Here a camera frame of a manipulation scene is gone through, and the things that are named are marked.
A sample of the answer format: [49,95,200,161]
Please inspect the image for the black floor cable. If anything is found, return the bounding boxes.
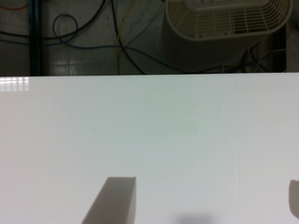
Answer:
[0,0,147,76]

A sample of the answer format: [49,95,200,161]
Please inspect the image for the blue floor cable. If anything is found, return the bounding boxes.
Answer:
[0,13,275,73]

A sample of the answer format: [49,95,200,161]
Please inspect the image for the yellow floor cable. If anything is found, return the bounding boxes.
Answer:
[115,0,137,76]

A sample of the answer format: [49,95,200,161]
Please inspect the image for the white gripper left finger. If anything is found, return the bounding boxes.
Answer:
[81,177,136,224]

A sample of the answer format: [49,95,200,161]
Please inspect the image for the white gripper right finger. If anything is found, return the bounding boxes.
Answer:
[289,179,299,219]

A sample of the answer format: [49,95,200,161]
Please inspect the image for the white ribbed fan housing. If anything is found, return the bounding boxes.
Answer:
[165,0,293,41]

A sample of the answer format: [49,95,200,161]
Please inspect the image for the blue aluminium frame post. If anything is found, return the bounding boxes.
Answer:
[29,0,43,77]

